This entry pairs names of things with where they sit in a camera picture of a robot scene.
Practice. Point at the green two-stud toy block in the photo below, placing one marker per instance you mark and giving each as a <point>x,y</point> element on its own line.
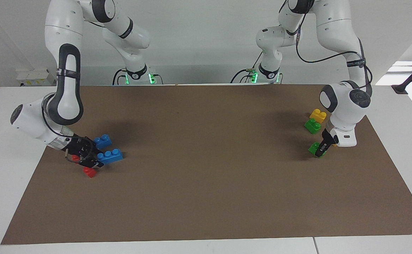
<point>313,149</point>
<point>312,126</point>

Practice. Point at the white wall socket box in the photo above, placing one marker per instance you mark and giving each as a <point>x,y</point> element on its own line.
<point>35,77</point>

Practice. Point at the yellow two-stud toy block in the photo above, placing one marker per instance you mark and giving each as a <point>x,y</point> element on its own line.
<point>318,115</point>

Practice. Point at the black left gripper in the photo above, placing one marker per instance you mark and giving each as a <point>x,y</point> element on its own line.
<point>329,137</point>

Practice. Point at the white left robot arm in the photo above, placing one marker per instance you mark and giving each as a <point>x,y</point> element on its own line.
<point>336,28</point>

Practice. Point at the brown table mat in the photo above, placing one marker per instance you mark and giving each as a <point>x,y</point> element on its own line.
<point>206,197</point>

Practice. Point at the small white box green light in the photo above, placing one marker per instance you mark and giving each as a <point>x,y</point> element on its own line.
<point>253,76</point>
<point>152,76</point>

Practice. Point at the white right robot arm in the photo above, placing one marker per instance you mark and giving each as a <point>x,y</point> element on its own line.
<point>65,53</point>

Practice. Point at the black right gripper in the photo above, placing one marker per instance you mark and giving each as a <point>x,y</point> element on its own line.
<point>79,148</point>

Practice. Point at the red one-stud toy block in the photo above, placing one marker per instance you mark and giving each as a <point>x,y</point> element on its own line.
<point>75,157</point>
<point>90,172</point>

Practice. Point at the blue three-stud toy block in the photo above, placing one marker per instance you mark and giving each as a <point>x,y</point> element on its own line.
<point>103,141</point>
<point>111,157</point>

